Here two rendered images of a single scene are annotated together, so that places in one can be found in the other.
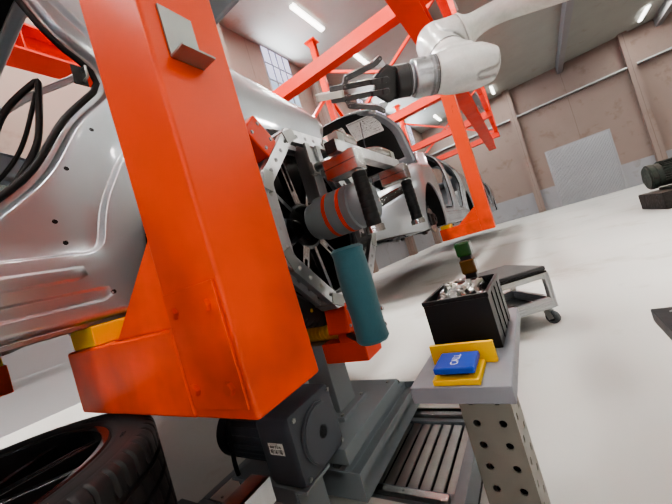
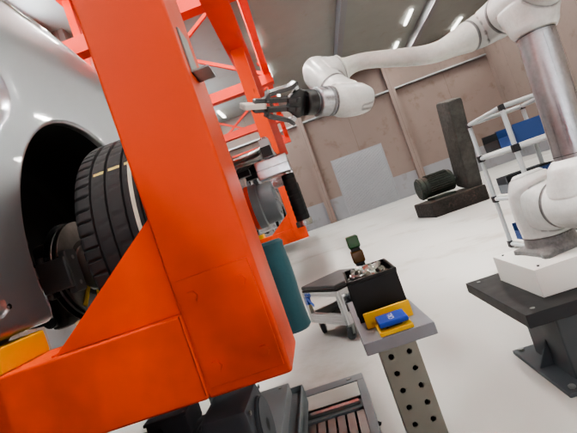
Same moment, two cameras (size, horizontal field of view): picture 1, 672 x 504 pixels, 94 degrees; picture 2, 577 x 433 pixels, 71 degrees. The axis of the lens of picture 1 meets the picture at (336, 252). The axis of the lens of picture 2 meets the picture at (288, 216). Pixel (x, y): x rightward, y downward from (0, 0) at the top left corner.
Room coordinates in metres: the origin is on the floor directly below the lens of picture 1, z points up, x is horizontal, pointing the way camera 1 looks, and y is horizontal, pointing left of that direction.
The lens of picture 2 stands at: (-0.21, 0.45, 0.77)
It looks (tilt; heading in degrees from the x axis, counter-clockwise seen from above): 1 degrees up; 331
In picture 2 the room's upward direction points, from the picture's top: 19 degrees counter-clockwise
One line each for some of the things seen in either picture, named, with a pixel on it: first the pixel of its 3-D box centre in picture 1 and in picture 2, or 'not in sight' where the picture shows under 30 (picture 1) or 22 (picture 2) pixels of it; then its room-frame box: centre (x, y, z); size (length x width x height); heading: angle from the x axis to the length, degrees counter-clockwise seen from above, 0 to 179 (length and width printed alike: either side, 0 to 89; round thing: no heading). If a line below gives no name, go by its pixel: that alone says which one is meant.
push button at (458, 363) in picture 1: (457, 365); (391, 320); (0.57, -0.15, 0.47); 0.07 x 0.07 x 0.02; 58
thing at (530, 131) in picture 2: not in sight; (537, 180); (1.26, -2.11, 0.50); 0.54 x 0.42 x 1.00; 148
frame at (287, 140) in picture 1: (324, 218); not in sight; (1.00, 0.00, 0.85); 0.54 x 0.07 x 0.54; 148
